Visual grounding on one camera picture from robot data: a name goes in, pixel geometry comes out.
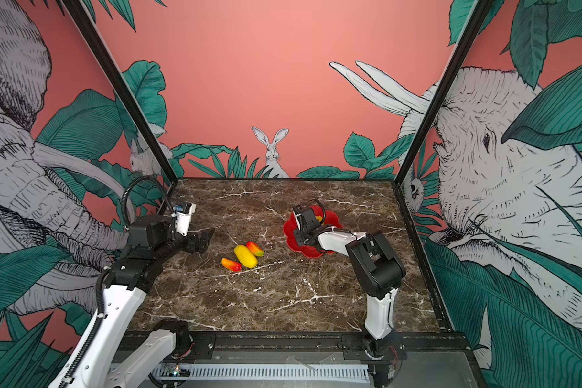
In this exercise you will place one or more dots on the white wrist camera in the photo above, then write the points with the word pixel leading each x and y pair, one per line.
pixel 183 212
pixel 298 219

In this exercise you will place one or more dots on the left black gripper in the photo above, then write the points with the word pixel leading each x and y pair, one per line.
pixel 191 246

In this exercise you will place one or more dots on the black corner frame post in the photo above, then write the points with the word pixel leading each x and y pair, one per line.
pixel 84 23
pixel 474 22

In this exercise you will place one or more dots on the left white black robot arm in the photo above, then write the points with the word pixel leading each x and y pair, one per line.
pixel 119 292

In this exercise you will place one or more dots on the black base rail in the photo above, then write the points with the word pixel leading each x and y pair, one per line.
pixel 353 345

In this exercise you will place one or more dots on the red yellow fake mango front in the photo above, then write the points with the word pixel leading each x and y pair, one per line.
pixel 231 265

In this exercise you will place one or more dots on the black corner frame post left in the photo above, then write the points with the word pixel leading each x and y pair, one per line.
pixel 84 23

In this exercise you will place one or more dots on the red flower-shaped fruit bowl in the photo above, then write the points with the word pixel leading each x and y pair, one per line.
pixel 290 227

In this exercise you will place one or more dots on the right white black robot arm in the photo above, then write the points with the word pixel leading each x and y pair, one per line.
pixel 377 267

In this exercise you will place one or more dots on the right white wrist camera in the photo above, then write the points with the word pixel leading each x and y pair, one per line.
pixel 298 219

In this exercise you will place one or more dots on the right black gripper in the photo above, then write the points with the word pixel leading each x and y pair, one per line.
pixel 299 237

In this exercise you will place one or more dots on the black corner frame post right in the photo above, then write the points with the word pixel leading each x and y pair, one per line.
pixel 474 22

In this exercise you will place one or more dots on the white slotted cable duct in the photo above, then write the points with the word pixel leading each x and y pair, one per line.
pixel 253 372

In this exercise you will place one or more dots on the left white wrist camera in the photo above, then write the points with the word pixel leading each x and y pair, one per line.
pixel 183 212

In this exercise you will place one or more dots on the red green fake mango back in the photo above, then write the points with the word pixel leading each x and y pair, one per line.
pixel 255 249

